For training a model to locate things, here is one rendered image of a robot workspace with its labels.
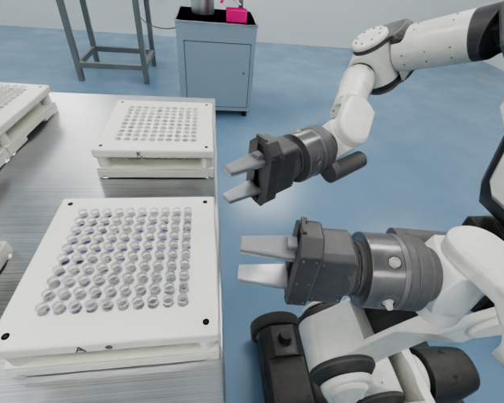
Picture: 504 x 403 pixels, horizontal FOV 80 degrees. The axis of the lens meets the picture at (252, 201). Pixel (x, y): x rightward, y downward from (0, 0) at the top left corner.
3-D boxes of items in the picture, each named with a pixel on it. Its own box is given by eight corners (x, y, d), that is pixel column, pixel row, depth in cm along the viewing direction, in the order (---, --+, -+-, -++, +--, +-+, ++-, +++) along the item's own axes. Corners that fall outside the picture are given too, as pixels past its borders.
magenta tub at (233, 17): (226, 22, 229) (226, 9, 223) (225, 19, 238) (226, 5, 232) (246, 24, 231) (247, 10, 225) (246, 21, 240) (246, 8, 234)
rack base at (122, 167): (212, 125, 86) (212, 118, 85) (214, 177, 68) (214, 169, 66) (122, 124, 83) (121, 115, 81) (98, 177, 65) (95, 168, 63)
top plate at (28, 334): (-10, 361, 32) (-20, 353, 31) (66, 206, 50) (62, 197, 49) (219, 342, 36) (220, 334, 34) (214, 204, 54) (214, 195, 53)
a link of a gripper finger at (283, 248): (241, 236, 35) (294, 240, 35) (239, 257, 33) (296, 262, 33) (242, 226, 34) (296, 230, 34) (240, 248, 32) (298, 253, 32)
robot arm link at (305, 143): (282, 153, 42) (337, 132, 48) (241, 124, 47) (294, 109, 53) (271, 217, 50) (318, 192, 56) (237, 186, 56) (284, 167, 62)
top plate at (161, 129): (212, 109, 83) (212, 102, 82) (214, 159, 65) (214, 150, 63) (118, 106, 80) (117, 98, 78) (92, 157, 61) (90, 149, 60)
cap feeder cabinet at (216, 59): (181, 116, 272) (174, 19, 222) (185, 91, 314) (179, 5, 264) (250, 118, 280) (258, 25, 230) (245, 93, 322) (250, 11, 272)
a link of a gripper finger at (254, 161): (220, 168, 45) (253, 156, 48) (233, 178, 43) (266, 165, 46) (221, 158, 44) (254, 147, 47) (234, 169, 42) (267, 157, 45)
